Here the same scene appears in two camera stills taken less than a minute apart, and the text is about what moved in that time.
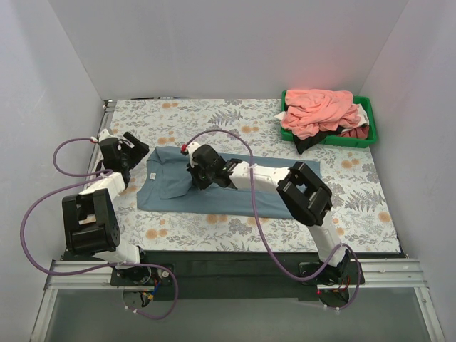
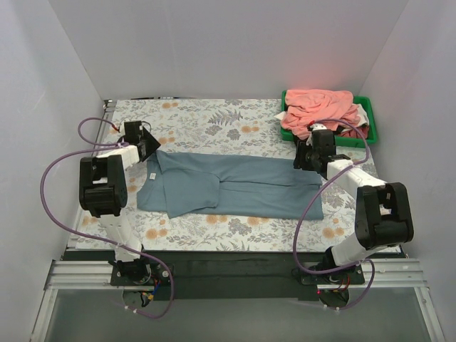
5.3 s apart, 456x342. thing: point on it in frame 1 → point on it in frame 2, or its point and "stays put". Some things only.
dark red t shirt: [359, 132] stays put
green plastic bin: [362, 142] stays put
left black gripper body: [137, 148] → [143, 143]
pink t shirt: [311, 113] stays put
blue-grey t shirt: [165, 187] stays put
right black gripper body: [199, 177] → [301, 161]
